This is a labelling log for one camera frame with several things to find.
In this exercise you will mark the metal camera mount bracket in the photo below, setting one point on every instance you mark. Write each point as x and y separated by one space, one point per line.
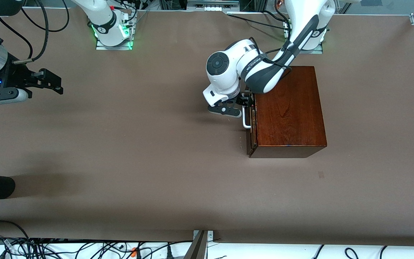
199 246

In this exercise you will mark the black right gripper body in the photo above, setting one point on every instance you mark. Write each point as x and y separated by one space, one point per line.
13 73

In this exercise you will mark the dark wooden cabinet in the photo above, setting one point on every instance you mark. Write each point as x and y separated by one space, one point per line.
289 108

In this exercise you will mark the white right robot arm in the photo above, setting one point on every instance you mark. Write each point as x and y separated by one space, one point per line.
101 21

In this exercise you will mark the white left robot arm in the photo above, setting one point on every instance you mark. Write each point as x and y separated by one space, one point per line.
250 66

